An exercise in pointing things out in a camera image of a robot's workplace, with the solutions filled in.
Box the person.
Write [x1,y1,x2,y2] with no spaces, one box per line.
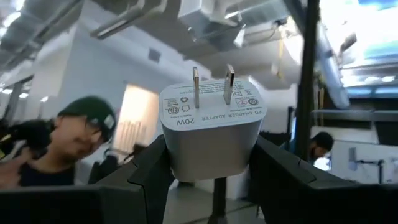
[0,95,118,189]
[279,131,335,165]

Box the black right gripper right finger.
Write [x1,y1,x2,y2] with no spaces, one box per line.
[248,135,398,224]

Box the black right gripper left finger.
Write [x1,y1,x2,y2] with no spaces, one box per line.
[0,134,175,224]

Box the white 20W charger adapter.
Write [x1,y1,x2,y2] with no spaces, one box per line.
[159,64,267,183]

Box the black aluminium rig frame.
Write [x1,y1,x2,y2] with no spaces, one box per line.
[295,0,321,161]

